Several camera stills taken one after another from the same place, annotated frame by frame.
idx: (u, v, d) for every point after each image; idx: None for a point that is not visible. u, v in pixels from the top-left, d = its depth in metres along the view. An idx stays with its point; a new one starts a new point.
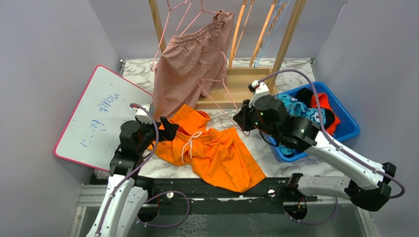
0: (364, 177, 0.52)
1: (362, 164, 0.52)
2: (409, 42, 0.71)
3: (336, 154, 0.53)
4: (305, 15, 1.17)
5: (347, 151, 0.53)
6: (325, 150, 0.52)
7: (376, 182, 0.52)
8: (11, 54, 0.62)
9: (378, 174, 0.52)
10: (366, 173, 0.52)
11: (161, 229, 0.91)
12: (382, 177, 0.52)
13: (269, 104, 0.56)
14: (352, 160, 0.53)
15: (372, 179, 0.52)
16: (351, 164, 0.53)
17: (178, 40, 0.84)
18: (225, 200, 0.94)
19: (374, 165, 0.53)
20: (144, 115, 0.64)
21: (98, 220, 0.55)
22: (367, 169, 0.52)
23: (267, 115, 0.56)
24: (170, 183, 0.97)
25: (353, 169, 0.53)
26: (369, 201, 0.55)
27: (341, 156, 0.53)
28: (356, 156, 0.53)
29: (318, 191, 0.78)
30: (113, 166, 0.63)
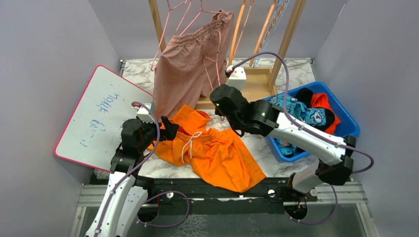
0: (328, 153, 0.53)
1: (325, 140, 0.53)
2: (409, 42, 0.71)
3: (298, 133, 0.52)
4: (305, 15, 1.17)
5: (309, 130, 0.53)
6: (287, 131, 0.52)
7: (339, 156, 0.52)
8: (11, 54, 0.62)
9: (340, 147, 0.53)
10: (329, 148, 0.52)
11: (161, 229, 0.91)
12: (344, 150, 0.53)
13: (223, 93, 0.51)
14: (314, 138, 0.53)
15: (335, 154, 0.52)
16: (314, 141, 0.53)
17: (178, 40, 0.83)
18: (225, 200, 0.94)
19: (336, 139, 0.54)
20: (146, 113, 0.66)
21: (98, 217, 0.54)
22: (330, 144, 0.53)
23: (224, 106, 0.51)
24: (170, 183, 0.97)
25: (317, 146, 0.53)
26: (337, 176, 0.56)
27: (304, 135, 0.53)
28: (317, 133, 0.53)
29: (308, 184, 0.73)
30: (114, 164, 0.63)
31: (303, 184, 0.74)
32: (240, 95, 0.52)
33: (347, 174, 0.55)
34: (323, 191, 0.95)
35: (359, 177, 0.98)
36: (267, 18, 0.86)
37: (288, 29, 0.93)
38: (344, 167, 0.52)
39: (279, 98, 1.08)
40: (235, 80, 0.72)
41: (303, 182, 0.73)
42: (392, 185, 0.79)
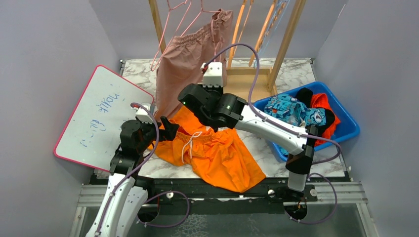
0: (291, 143, 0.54)
1: (287, 131, 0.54)
2: (409, 42, 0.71)
3: (261, 124, 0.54)
4: (305, 15, 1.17)
5: (272, 121, 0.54)
6: (251, 123, 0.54)
7: (301, 146, 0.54)
8: (12, 54, 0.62)
9: (302, 137, 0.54)
10: (291, 138, 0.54)
11: (161, 229, 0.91)
12: (306, 140, 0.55)
13: (186, 91, 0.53)
14: (276, 129, 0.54)
15: (297, 143, 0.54)
16: (276, 132, 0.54)
17: (179, 40, 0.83)
18: (225, 200, 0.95)
19: (299, 130, 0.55)
20: (145, 114, 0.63)
21: (98, 218, 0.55)
22: (292, 135, 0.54)
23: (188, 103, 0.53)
24: (170, 183, 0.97)
25: (278, 137, 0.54)
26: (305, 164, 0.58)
27: (267, 126, 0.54)
28: (279, 124, 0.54)
29: (296, 181, 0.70)
30: (113, 165, 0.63)
31: (292, 180, 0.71)
32: (204, 91, 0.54)
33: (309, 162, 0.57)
34: (323, 191, 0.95)
35: (359, 177, 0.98)
36: (267, 18, 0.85)
37: (288, 29, 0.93)
38: (307, 155, 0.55)
39: (279, 98, 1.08)
40: (211, 77, 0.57)
41: (292, 179, 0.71)
42: (392, 185, 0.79)
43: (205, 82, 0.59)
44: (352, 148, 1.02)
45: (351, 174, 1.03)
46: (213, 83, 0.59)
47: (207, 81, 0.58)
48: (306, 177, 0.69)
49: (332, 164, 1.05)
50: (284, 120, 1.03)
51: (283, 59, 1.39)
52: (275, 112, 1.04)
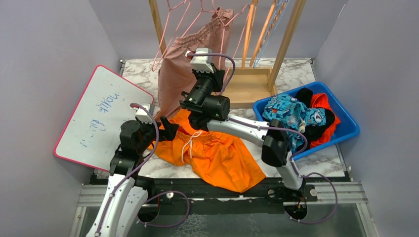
0: (253, 137, 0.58)
1: (248, 126, 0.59)
2: (409, 42, 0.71)
3: (223, 123, 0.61)
4: (305, 15, 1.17)
5: (234, 119, 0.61)
6: (217, 123, 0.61)
7: (261, 138, 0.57)
8: (11, 53, 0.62)
9: (262, 130, 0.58)
10: (252, 132, 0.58)
11: (161, 229, 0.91)
12: (266, 132, 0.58)
13: (225, 113, 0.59)
14: (239, 125, 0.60)
15: (257, 136, 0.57)
16: (238, 129, 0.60)
17: (181, 41, 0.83)
18: (225, 200, 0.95)
19: (260, 123, 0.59)
20: (145, 115, 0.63)
21: (98, 219, 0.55)
22: (253, 128, 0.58)
23: (209, 110, 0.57)
24: (170, 183, 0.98)
25: (241, 131, 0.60)
26: (270, 157, 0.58)
27: (230, 123, 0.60)
28: (240, 121, 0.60)
29: (290, 179, 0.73)
30: (113, 166, 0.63)
31: (286, 180, 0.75)
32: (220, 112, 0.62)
33: (274, 155, 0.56)
34: (323, 191, 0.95)
35: (359, 177, 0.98)
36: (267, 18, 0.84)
37: (288, 29, 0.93)
38: (266, 145, 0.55)
39: (279, 98, 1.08)
40: (197, 65, 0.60)
41: (286, 180, 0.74)
42: (392, 185, 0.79)
43: (196, 67, 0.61)
44: (352, 148, 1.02)
45: (351, 174, 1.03)
46: (204, 69, 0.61)
47: (196, 67, 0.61)
48: (294, 175, 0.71)
49: (332, 164, 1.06)
50: (284, 120, 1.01)
51: (283, 59, 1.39)
52: (276, 113, 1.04)
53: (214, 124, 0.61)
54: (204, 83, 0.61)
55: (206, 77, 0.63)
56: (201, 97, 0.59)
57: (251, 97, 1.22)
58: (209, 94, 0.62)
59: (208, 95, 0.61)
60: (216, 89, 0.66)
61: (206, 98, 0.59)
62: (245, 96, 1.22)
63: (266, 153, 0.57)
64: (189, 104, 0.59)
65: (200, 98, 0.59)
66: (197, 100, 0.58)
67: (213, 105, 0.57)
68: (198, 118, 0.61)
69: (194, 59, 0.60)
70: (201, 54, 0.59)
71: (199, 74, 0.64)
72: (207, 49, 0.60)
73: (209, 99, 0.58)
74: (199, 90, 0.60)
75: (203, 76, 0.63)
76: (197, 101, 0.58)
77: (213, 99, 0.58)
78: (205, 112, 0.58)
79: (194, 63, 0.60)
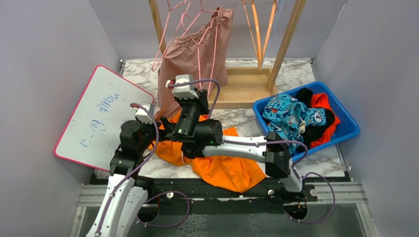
0: (253, 154, 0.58)
1: (246, 144, 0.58)
2: (410, 42, 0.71)
3: (220, 147, 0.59)
4: (305, 15, 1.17)
5: (230, 140, 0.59)
6: (212, 148, 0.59)
7: (261, 154, 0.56)
8: (11, 53, 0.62)
9: (261, 146, 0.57)
10: (251, 150, 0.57)
11: (161, 229, 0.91)
12: (266, 146, 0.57)
13: (218, 139, 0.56)
14: (236, 146, 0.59)
15: (257, 153, 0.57)
16: (236, 149, 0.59)
17: (181, 41, 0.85)
18: (225, 200, 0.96)
19: (256, 139, 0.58)
20: (145, 115, 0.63)
21: (98, 219, 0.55)
22: (251, 146, 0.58)
23: (202, 138, 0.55)
24: (170, 183, 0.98)
25: (240, 151, 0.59)
26: (274, 171, 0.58)
27: (227, 146, 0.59)
28: (236, 141, 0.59)
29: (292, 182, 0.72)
30: (113, 166, 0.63)
31: (288, 184, 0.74)
32: None
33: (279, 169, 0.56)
34: (324, 191, 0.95)
35: (359, 177, 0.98)
36: (271, 18, 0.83)
37: (288, 29, 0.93)
38: (269, 162, 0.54)
39: (279, 98, 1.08)
40: (180, 94, 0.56)
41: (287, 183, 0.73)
42: (392, 185, 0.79)
43: (179, 96, 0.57)
44: (352, 148, 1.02)
45: (351, 174, 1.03)
46: (188, 96, 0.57)
47: (179, 95, 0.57)
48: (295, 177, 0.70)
49: (332, 164, 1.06)
50: (284, 120, 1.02)
51: (283, 59, 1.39)
52: (276, 113, 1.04)
53: (210, 149, 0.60)
54: (190, 110, 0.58)
55: (191, 103, 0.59)
56: (190, 127, 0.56)
57: (251, 97, 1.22)
58: (198, 120, 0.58)
59: (196, 121, 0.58)
60: (204, 112, 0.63)
61: (196, 126, 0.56)
62: (245, 96, 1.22)
63: (269, 168, 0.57)
64: (180, 136, 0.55)
65: (189, 127, 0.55)
66: (188, 131, 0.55)
67: (205, 132, 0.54)
68: (191, 147, 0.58)
69: (176, 89, 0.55)
70: (182, 83, 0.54)
71: (183, 101, 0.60)
72: (187, 75, 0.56)
73: (199, 127, 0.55)
74: (188, 118, 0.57)
75: (188, 102, 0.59)
76: (188, 131, 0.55)
77: (203, 126, 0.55)
78: (198, 141, 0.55)
79: (176, 92, 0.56)
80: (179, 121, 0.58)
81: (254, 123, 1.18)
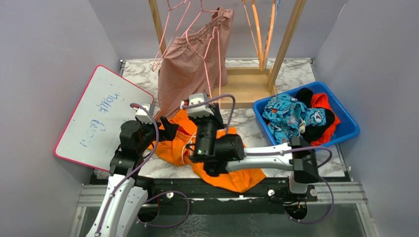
0: (279, 164, 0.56)
1: (270, 154, 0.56)
2: (410, 41, 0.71)
3: (243, 162, 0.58)
4: (305, 15, 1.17)
5: (251, 153, 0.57)
6: (235, 163, 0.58)
7: (288, 162, 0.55)
8: (11, 53, 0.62)
9: (286, 154, 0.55)
10: (277, 160, 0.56)
11: (161, 229, 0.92)
12: (291, 154, 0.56)
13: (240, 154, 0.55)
14: (260, 157, 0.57)
15: (283, 162, 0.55)
16: (260, 160, 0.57)
17: (181, 41, 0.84)
18: (225, 200, 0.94)
19: (280, 147, 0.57)
20: (145, 115, 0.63)
21: (98, 220, 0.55)
22: (276, 155, 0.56)
23: (223, 155, 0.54)
24: (170, 183, 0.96)
25: (265, 162, 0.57)
26: (305, 176, 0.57)
27: (249, 159, 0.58)
28: (259, 153, 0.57)
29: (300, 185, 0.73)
30: (113, 166, 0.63)
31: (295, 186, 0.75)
32: None
33: (311, 174, 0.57)
34: (323, 191, 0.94)
35: (359, 177, 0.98)
36: (271, 19, 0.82)
37: (288, 29, 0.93)
38: (299, 170, 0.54)
39: (279, 98, 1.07)
40: (195, 113, 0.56)
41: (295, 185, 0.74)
42: (392, 185, 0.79)
43: (194, 115, 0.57)
44: (352, 148, 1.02)
45: (351, 174, 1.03)
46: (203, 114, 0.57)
47: (194, 114, 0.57)
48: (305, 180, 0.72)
49: (332, 164, 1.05)
50: (284, 120, 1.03)
51: (283, 59, 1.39)
52: (276, 113, 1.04)
53: (232, 165, 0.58)
54: (208, 129, 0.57)
55: (207, 121, 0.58)
56: (210, 146, 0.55)
57: (251, 97, 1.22)
58: (216, 137, 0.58)
59: (215, 138, 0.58)
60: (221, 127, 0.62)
61: (216, 144, 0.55)
62: (245, 96, 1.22)
63: (299, 174, 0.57)
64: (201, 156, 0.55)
65: (209, 147, 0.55)
66: (208, 150, 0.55)
67: (226, 149, 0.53)
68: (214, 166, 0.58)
69: (191, 109, 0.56)
70: (195, 103, 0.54)
71: (198, 119, 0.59)
72: (200, 94, 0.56)
73: (219, 144, 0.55)
74: (206, 138, 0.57)
75: (203, 120, 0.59)
76: (208, 151, 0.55)
77: (223, 142, 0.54)
78: (221, 159, 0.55)
79: (191, 112, 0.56)
80: (197, 140, 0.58)
81: (254, 123, 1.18)
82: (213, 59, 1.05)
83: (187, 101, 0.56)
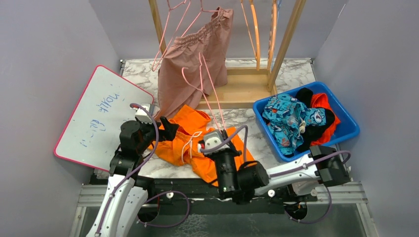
0: (307, 177, 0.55)
1: (294, 171, 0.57)
2: (410, 41, 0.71)
3: (272, 182, 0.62)
4: (305, 15, 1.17)
5: (275, 174, 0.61)
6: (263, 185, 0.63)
7: (314, 174, 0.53)
8: (11, 53, 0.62)
9: (310, 167, 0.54)
10: (302, 175, 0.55)
11: (161, 229, 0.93)
12: (315, 165, 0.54)
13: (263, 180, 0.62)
14: (287, 175, 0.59)
15: (310, 175, 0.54)
16: (286, 179, 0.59)
17: (181, 41, 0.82)
18: (225, 200, 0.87)
19: (302, 161, 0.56)
20: (145, 115, 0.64)
21: (98, 220, 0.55)
22: (301, 170, 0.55)
23: (247, 186, 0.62)
24: (170, 183, 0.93)
25: (293, 178, 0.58)
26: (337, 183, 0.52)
27: (274, 180, 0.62)
28: (284, 172, 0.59)
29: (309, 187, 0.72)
30: (113, 166, 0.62)
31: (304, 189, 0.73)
32: None
33: (342, 180, 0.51)
34: (323, 191, 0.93)
35: (359, 177, 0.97)
36: (273, 20, 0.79)
37: (288, 29, 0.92)
38: (327, 181, 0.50)
39: (279, 98, 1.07)
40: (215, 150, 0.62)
41: (304, 188, 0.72)
42: (392, 185, 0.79)
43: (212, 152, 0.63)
44: (353, 148, 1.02)
45: (351, 174, 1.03)
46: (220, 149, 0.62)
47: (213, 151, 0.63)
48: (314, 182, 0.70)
49: None
50: (284, 120, 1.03)
51: (283, 59, 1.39)
52: (276, 113, 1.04)
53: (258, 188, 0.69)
54: (227, 163, 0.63)
55: (224, 155, 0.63)
56: (233, 180, 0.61)
57: (251, 97, 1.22)
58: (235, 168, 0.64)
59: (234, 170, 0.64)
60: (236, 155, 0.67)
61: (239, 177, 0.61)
62: (245, 96, 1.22)
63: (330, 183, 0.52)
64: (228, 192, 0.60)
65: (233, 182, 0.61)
66: (232, 186, 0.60)
67: (250, 179, 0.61)
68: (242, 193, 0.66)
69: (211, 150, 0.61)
70: (213, 144, 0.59)
71: (214, 155, 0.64)
72: (213, 133, 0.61)
73: (241, 176, 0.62)
74: (227, 173, 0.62)
75: (220, 155, 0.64)
76: (233, 186, 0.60)
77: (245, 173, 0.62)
78: (246, 187, 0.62)
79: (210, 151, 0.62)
80: (219, 177, 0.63)
81: (254, 123, 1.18)
82: (213, 59, 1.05)
83: (203, 143, 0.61)
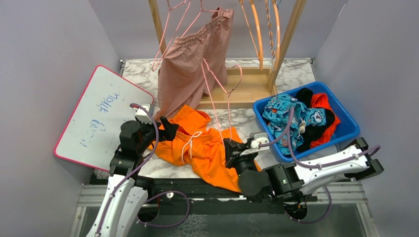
0: (356, 168, 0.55)
1: (345, 161, 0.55)
2: (409, 42, 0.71)
3: (321, 173, 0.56)
4: (306, 15, 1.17)
5: (327, 164, 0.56)
6: (314, 178, 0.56)
7: (365, 164, 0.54)
8: (11, 53, 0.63)
9: (360, 156, 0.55)
10: (353, 165, 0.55)
11: (161, 229, 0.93)
12: (363, 156, 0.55)
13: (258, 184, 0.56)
14: (336, 166, 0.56)
15: (361, 165, 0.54)
16: (337, 170, 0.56)
17: (181, 41, 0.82)
18: (225, 200, 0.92)
19: (351, 152, 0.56)
20: (144, 115, 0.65)
21: (98, 220, 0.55)
22: (351, 161, 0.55)
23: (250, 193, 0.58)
24: (170, 183, 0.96)
25: (343, 170, 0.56)
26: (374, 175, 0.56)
27: (325, 171, 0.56)
28: (335, 162, 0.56)
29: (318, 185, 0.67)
30: (113, 166, 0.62)
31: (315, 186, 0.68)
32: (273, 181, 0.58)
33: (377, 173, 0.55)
34: (323, 191, 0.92)
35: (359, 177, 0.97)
36: (276, 18, 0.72)
37: (288, 29, 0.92)
38: (379, 170, 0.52)
39: (279, 98, 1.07)
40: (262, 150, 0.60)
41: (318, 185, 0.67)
42: (392, 185, 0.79)
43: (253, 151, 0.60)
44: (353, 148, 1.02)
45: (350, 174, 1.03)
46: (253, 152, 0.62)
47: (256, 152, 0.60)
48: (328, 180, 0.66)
49: None
50: (284, 120, 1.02)
51: (283, 59, 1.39)
52: (276, 113, 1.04)
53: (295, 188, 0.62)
54: None
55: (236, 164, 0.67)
56: None
57: (251, 97, 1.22)
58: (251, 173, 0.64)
59: None
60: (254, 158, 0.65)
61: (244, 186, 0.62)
62: (245, 96, 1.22)
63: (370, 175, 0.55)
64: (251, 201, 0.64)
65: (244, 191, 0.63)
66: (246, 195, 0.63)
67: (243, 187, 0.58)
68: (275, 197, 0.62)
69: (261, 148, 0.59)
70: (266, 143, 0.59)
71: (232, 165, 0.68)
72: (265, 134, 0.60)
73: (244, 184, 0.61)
74: None
75: None
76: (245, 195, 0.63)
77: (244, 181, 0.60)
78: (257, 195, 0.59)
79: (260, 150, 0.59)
80: None
81: (254, 123, 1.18)
82: (213, 59, 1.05)
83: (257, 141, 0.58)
